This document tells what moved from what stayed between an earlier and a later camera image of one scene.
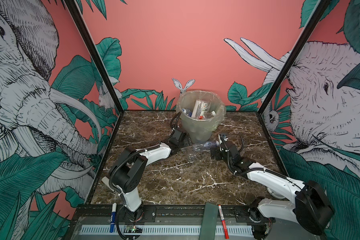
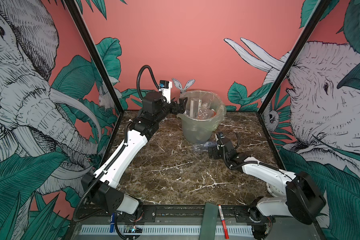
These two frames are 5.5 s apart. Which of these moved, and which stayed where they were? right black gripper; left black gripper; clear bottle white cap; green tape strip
Moved: left black gripper
Stayed: green tape strip; right black gripper; clear bottle white cap
